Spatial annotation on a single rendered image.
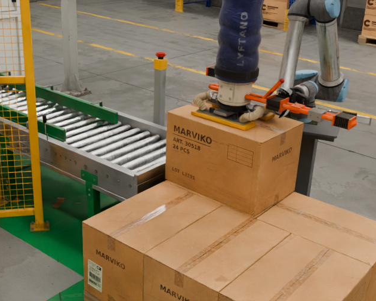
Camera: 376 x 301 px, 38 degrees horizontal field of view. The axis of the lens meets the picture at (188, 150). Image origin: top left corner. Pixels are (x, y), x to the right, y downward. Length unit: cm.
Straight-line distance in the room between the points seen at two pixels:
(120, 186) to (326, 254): 120
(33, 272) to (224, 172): 126
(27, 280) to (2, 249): 36
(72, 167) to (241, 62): 126
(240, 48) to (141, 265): 112
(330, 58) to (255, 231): 115
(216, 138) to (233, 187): 26
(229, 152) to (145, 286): 76
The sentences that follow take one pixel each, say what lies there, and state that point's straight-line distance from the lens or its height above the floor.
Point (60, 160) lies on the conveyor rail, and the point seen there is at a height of 50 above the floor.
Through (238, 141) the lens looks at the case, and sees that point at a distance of 267.
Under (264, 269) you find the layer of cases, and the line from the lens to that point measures 240.
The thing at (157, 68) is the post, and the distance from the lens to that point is 379.
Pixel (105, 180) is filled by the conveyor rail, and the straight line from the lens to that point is 318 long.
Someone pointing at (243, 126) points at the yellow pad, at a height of 96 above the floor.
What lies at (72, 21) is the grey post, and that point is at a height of 81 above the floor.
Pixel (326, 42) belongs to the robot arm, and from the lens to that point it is 319.
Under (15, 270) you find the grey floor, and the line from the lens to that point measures 335.
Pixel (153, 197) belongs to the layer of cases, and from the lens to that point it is 289.
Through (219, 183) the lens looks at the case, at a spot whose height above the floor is 65.
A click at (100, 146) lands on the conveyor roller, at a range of 354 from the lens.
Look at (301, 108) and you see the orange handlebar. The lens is 271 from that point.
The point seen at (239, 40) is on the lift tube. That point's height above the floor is 137.
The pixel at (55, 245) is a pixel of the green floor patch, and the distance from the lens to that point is 353.
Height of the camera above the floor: 190
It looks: 23 degrees down
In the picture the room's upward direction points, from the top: 3 degrees clockwise
